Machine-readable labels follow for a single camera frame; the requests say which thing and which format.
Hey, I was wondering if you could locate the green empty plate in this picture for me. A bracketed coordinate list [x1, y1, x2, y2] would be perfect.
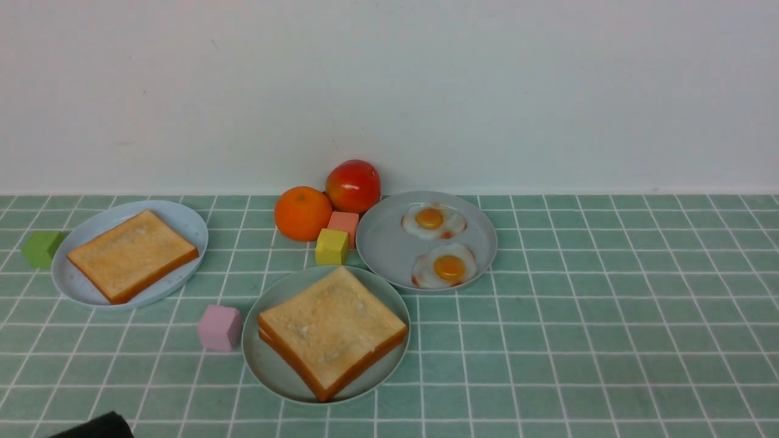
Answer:
[242, 266, 410, 406]

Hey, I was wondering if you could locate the yellow cube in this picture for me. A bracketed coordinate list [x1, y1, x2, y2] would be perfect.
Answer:
[315, 228, 350, 266]

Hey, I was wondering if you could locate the front fried egg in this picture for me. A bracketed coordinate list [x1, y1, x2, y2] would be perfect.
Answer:
[411, 242, 478, 290]

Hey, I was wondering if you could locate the fried egg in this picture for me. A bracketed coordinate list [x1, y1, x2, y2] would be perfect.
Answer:
[400, 203, 467, 241]
[411, 242, 478, 290]

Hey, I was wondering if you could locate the back fried egg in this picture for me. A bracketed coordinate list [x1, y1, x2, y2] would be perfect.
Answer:
[400, 203, 467, 241]

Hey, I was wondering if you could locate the light blue bread plate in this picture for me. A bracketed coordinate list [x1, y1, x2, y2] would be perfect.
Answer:
[51, 200, 209, 310]

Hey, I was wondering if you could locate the pink cube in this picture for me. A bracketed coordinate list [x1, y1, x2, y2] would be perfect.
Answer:
[197, 304, 243, 352]

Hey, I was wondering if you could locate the salmon cube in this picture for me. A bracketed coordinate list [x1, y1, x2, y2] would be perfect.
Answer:
[327, 211, 360, 249]

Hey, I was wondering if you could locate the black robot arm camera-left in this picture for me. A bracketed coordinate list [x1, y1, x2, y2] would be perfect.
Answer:
[51, 411, 134, 438]

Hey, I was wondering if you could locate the orange fruit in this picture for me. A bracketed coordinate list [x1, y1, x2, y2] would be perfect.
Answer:
[274, 186, 333, 242]

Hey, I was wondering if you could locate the green cube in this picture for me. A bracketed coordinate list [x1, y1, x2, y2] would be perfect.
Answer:
[21, 230, 66, 269]

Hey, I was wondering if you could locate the red tomato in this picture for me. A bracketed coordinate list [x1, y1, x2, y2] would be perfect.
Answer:
[325, 160, 382, 214]

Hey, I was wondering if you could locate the grey egg plate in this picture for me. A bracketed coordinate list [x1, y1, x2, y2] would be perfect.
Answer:
[356, 191, 498, 292]

